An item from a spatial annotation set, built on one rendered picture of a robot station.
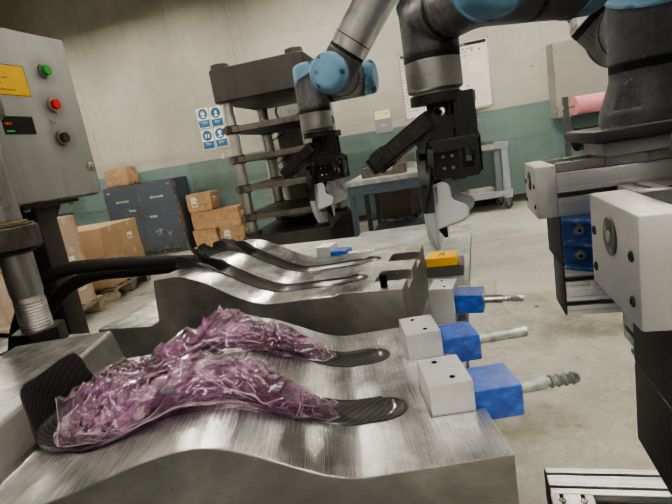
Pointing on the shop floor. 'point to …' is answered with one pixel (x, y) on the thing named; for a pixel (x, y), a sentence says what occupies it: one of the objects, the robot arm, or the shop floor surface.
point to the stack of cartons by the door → (214, 218)
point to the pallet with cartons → (106, 242)
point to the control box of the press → (45, 148)
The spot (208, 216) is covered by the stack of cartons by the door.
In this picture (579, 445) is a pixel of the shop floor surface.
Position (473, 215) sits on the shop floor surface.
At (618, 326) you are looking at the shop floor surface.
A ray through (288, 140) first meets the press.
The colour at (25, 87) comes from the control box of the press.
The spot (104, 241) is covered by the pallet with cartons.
